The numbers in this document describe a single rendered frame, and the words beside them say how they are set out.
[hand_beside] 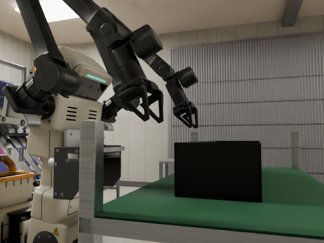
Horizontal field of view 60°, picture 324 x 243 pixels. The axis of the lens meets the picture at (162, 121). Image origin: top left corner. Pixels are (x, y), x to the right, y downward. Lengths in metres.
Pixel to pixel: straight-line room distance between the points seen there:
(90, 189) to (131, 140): 5.95
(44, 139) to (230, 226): 0.76
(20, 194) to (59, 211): 0.33
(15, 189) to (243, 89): 5.12
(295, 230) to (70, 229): 0.71
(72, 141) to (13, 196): 0.40
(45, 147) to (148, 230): 0.66
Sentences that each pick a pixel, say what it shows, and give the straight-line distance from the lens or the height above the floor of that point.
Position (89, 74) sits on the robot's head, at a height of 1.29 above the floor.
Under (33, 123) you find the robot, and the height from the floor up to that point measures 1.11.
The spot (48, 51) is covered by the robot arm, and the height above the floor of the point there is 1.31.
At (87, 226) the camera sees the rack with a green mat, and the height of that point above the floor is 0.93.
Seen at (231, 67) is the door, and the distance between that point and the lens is 6.00.
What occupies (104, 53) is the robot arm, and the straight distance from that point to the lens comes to 1.27.
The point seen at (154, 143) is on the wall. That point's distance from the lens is 6.21.
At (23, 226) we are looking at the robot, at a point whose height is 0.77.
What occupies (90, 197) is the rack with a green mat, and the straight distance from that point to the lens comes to 0.47.
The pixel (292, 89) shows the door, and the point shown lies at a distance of 5.93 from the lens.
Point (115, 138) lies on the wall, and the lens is 6.59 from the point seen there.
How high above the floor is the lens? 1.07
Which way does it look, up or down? 4 degrees up
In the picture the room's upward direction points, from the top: straight up
